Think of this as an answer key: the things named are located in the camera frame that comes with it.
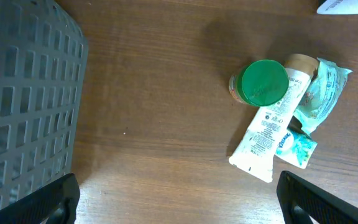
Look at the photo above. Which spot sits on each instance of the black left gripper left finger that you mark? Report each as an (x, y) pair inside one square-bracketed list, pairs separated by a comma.
[(54, 203)]

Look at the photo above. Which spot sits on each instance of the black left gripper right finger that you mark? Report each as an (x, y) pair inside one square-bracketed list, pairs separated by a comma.
[(304, 202)]

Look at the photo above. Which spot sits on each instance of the green white pocket tissue pack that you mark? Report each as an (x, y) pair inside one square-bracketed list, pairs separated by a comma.
[(296, 149)]

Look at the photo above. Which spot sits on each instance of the white tube package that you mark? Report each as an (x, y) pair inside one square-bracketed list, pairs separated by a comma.
[(255, 152)]

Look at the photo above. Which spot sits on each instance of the teal pouch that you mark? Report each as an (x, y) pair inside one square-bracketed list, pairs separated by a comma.
[(321, 96)]

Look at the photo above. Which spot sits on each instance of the green lid jar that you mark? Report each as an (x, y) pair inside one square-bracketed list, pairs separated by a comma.
[(262, 83)]

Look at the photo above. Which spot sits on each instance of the white barcode scanner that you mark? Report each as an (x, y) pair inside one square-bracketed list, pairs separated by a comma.
[(338, 7)]

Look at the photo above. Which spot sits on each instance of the grey plastic basket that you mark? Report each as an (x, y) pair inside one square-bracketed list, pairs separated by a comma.
[(43, 54)]

